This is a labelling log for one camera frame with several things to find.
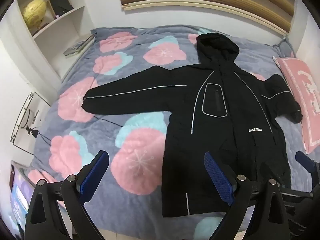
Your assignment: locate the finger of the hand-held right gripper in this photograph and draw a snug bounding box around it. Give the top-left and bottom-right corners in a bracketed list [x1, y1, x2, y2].
[295, 151, 316, 174]

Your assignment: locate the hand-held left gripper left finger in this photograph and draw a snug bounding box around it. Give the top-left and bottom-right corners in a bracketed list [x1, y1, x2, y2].
[24, 150, 110, 240]

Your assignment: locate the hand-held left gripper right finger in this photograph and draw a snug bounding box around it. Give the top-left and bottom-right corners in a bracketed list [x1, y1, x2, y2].
[204, 151, 297, 240]

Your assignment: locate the black hooded jacket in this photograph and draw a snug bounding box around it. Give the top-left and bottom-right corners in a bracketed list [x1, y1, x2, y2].
[82, 32, 303, 218]

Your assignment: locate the pink pillow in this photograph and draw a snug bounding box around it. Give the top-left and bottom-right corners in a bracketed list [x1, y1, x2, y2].
[272, 56, 320, 155]

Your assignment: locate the display screen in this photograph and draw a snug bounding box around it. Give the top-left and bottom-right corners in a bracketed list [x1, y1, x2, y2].
[9, 160, 37, 232]

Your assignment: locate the white tote bag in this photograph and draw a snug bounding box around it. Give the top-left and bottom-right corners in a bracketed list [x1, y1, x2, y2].
[10, 91, 52, 153]

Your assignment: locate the grey floral blanket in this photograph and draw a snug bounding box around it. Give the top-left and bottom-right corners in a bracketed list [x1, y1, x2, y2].
[25, 26, 316, 236]

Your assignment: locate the grey pillow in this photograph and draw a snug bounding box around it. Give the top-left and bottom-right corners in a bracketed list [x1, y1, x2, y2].
[272, 36, 297, 58]

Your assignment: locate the stack of books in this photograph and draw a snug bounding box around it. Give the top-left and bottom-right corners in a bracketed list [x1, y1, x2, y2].
[63, 35, 96, 57]

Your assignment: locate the yellow globe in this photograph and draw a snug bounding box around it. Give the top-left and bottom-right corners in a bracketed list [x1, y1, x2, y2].
[22, 0, 48, 30]

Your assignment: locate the black box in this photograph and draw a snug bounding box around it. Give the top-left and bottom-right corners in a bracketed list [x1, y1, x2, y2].
[47, 0, 75, 18]

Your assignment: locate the white wall shelf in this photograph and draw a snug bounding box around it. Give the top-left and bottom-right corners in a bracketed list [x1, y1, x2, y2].
[15, 0, 96, 58]

